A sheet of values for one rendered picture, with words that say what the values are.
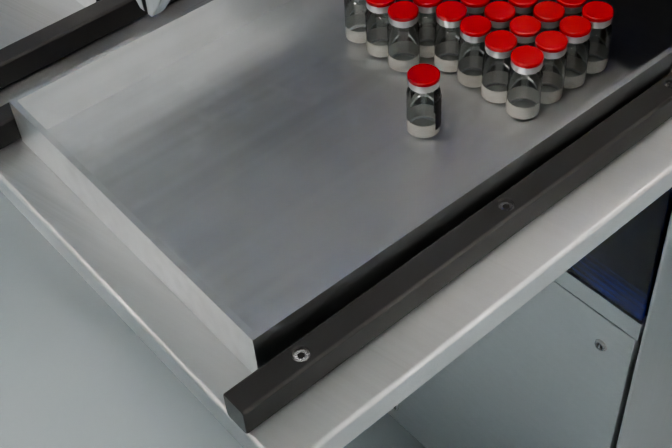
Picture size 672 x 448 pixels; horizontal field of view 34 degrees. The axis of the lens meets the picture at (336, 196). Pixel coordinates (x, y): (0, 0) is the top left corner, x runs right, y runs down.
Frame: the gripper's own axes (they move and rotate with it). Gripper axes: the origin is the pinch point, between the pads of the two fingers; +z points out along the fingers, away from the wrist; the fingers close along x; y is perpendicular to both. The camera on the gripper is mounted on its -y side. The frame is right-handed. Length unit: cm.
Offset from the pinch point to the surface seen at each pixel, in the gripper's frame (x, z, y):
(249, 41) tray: -17.8, 21.4, -15.5
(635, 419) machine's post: 8, 62, -35
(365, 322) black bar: 7.9, 19.6, -3.7
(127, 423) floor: -57, 110, -10
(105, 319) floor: -76, 110, -18
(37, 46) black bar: -26.1, 19.7, -3.2
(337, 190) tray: -1.9, 21.4, -10.1
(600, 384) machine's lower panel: 4, 61, -35
